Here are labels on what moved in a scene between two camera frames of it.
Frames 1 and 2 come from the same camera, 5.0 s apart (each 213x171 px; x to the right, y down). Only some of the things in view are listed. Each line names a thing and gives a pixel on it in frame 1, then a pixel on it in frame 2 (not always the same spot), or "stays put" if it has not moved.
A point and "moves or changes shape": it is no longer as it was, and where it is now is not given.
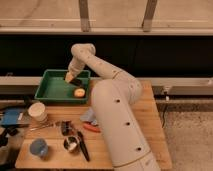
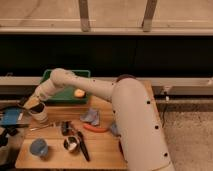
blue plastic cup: x=39 y=147 stays put
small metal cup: x=71 y=143 stays put
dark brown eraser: x=77 y=82 moves or changes shape
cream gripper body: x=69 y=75 to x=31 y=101
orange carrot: x=92 y=127 stays put
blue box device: x=10 y=116 stays put
